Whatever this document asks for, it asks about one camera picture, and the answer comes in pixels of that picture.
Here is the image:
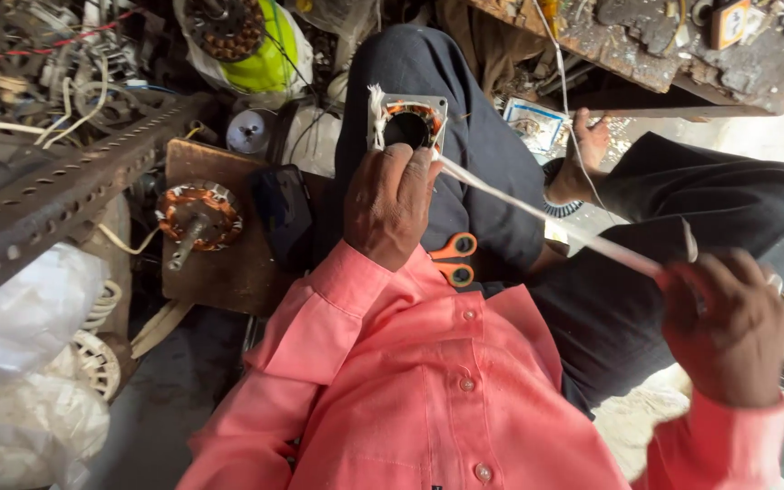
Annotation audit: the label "person's right hand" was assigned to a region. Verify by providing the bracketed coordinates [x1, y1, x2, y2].
[656, 248, 784, 411]

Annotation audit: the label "person's left hand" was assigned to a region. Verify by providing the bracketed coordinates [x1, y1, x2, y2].
[343, 142, 445, 273]

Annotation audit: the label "square motor stator copper winding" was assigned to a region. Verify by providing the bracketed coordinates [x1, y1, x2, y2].
[366, 84, 449, 155]

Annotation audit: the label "white binding tape strip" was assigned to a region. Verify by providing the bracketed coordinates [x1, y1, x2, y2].
[431, 151, 701, 281]

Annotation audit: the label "dark trousers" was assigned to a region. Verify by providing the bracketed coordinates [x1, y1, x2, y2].
[310, 24, 784, 421]

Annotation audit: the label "black smartphone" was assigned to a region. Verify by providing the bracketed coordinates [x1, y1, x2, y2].
[248, 163, 315, 274]

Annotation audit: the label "white printed packet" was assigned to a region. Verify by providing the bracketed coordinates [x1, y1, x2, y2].
[502, 96, 570, 155]

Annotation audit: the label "round silver metal cap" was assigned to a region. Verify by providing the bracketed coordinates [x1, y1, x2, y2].
[225, 108, 272, 157]

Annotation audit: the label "yellow-green bag with motor part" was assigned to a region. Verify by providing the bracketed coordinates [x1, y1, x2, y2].
[173, 0, 315, 98]

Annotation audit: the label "black ribbed round part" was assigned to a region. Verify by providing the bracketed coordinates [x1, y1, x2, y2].
[542, 158, 588, 220]

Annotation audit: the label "person's bare foot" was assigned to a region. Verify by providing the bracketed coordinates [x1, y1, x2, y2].
[544, 108, 615, 206]

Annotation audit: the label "round copper wound stator shaft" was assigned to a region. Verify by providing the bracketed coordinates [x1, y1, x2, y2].
[154, 180, 245, 272]

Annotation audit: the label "brown wooden board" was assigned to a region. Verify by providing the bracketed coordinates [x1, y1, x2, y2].
[161, 138, 340, 318]

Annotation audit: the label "cluttered wooden workbench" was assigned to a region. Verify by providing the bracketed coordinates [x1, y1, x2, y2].
[465, 0, 784, 118]

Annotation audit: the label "pink button shirt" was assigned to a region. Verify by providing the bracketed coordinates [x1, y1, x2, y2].
[177, 238, 784, 490]

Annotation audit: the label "perforated metal angle rack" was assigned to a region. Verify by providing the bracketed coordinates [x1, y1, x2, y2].
[0, 92, 211, 318]

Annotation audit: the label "white slotted fan cover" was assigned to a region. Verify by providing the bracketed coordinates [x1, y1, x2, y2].
[67, 329, 125, 403]

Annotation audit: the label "white plastic bag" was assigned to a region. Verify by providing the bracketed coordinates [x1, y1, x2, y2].
[0, 242, 113, 490]

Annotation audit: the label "orange handled scissors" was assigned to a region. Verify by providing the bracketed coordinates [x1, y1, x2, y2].
[427, 232, 479, 289]

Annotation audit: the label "thin white hanging string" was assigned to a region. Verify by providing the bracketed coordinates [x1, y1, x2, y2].
[530, 0, 612, 213]

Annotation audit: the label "cream wire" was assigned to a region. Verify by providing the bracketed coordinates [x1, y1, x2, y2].
[97, 222, 162, 257]

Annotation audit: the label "cream flat strap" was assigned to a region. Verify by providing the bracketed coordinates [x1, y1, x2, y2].
[129, 299, 196, 361]

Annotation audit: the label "white coiled cable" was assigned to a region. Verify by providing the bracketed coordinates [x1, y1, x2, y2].
[81, 278, 125, 335]

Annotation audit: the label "heap of motor parts wires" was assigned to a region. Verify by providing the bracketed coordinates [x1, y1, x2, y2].
[0, 0, 185, 152]

